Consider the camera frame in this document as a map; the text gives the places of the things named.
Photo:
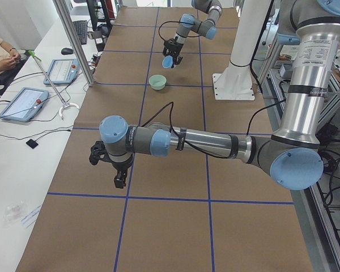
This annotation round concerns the light blue cup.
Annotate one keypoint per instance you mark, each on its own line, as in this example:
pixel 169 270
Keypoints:
pixel 167 62

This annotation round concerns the light green bowl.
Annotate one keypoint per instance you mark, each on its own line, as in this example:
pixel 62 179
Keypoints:
pixel 157 82

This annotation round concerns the black monitor stand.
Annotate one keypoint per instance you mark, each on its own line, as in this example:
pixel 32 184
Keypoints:
pixel 99 16

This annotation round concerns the metal rod with white hook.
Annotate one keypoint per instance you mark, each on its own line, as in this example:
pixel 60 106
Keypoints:
pixel 65 105

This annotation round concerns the small black square pad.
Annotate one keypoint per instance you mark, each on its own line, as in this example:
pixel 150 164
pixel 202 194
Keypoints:
pixel 32 143

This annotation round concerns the black keyboard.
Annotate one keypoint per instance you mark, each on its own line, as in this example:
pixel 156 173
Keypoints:
pixel 81 30

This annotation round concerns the clear plastic bag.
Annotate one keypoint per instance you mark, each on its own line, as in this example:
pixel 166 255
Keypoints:
pixel 13 213

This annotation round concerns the black computer mouse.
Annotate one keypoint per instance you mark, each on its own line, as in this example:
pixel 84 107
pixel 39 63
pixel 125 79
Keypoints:
pixel 67 51

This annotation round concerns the far blue teach pendant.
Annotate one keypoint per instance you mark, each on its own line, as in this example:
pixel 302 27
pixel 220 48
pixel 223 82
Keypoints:
pixel 63 71

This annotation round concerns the blue teach pendant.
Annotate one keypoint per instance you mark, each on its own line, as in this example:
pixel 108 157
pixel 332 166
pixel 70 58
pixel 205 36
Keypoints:
pixel 25 105
pixel 63 71

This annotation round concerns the near blue teach pendant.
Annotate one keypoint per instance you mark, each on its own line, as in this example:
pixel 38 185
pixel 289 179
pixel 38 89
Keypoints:
pixel 25 105

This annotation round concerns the seated person in beige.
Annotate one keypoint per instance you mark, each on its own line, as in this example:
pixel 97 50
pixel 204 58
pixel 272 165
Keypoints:
pixel 10 62

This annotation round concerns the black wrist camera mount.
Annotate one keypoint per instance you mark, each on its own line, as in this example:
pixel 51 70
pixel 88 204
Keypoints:
pixel 98 153

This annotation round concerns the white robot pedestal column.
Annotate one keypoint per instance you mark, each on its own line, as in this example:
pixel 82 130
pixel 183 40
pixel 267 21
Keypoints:
pixel 235 82

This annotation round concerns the aluminium frame post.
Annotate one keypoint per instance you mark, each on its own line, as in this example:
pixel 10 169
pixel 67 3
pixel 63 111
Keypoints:
pixel 71 34

